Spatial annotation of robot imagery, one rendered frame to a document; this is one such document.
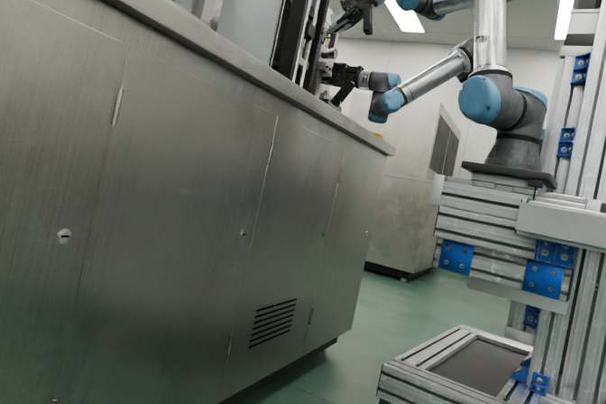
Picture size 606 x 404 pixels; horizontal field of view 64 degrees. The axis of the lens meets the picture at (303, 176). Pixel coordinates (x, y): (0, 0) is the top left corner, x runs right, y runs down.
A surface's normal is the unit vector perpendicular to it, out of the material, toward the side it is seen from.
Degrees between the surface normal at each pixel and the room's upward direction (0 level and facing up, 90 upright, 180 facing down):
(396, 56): 90
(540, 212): 90
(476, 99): 97
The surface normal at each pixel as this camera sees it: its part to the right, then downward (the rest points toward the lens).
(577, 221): -0.52, -0.12
